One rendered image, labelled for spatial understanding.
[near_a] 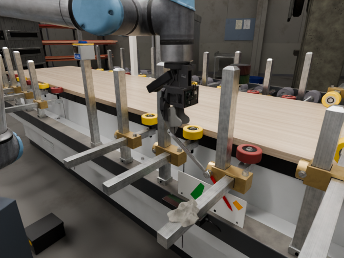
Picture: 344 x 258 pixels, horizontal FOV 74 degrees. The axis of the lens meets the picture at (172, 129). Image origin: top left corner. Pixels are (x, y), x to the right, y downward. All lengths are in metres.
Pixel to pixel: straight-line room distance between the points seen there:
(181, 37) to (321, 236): 0.49
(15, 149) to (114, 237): 0.89
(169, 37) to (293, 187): 0.64
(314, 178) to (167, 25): 0.50
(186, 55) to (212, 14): 8.54
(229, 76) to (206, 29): 8.52
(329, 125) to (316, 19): 4.56
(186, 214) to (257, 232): 0.30
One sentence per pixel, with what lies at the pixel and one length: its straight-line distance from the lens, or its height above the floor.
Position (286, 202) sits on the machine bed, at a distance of 0.96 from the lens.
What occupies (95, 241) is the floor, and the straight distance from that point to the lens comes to 1.75.
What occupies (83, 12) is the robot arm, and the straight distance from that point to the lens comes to 0.54.
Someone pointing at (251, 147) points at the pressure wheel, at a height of 0.91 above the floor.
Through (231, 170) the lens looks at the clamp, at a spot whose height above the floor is 0.87.
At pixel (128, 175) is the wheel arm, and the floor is 0.85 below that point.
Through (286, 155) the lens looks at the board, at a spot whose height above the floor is 0.89.
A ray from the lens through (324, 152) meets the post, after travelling 0.61.
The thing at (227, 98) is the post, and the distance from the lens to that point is 0.65.
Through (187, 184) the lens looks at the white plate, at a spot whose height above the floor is 0.76.
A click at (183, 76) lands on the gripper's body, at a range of 0.62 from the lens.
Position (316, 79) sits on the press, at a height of 0.53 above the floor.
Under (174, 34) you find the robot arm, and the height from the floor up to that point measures 1.25.
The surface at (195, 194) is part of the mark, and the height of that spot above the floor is 0.74.
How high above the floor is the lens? 1.24
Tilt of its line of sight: 21 degrees down
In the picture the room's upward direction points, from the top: straight up
